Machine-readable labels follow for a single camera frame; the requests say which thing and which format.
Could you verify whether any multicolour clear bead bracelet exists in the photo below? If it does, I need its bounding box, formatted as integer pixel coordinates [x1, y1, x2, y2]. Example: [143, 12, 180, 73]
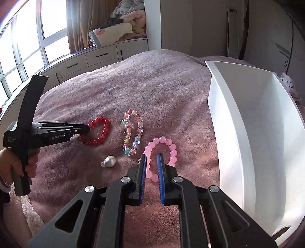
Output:
[120, 109, 145, 156]

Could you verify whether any person's left hand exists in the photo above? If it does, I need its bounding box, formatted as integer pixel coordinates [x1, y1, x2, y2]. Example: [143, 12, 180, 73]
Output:
[0, 147, 39, 186]

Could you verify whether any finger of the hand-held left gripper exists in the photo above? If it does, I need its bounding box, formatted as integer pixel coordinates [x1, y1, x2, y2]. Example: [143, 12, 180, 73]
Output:
[63, 123, 91, 135]

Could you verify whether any grey folded blanket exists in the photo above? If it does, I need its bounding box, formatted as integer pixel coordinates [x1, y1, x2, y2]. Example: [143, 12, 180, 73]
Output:
[112, 0, 146, 19]

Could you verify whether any pink face print pillow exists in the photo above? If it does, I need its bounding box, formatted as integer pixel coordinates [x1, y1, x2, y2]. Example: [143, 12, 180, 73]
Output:
[277, 72, 303, 101]

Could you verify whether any white drawer cabinet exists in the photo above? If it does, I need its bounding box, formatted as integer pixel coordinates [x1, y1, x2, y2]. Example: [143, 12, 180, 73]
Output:
[36, 38, 148, 84]

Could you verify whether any white plastic box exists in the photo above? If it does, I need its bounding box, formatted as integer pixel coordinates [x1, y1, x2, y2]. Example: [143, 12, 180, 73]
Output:
[204, 60, 305, 245]

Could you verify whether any pink plush blanket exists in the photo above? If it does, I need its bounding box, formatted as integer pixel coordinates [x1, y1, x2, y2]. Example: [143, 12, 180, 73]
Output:
[20, 49, 277, 248]

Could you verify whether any large grid window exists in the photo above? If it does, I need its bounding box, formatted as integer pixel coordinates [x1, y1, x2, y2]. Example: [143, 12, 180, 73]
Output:
[0, 0, 72, 101]

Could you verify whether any beaded wrist bracelet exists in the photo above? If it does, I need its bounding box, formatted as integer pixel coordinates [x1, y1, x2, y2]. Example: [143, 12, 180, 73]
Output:
[0, 176, 13, 188]

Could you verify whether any beige curtain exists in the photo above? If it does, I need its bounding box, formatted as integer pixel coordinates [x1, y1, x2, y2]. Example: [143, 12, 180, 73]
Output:
[66, 0, 120, 54]

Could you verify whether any black cloth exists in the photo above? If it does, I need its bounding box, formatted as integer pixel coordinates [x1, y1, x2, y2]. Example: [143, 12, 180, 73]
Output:
[99, 19, 125, 29]

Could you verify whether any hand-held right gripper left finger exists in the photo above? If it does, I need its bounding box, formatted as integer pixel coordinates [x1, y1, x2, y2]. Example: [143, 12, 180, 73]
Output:
[27, 154, 147, 248]

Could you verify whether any silver pearl pendant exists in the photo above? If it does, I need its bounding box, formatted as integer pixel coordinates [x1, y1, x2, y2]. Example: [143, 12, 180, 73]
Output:
[100, 155, 117, 168]

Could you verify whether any pink folded blanket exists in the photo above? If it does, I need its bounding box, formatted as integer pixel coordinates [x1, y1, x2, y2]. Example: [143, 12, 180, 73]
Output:
[120, 11, 146, 38]

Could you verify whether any white wardrobe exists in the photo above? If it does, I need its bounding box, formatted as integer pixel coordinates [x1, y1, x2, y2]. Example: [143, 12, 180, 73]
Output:
[145, 0, 249, 60]

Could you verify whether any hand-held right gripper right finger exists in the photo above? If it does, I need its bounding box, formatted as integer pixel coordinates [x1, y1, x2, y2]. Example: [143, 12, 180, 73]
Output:
[156, 153, 278, 248]

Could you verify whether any pink bead bracelet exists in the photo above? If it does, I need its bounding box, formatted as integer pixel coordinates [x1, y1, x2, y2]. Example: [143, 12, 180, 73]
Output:
[144, 136, 179, 183]

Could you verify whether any red bead bracelet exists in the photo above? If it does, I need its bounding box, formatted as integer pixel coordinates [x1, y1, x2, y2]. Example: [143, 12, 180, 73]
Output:
[80, 116, 111, 146]

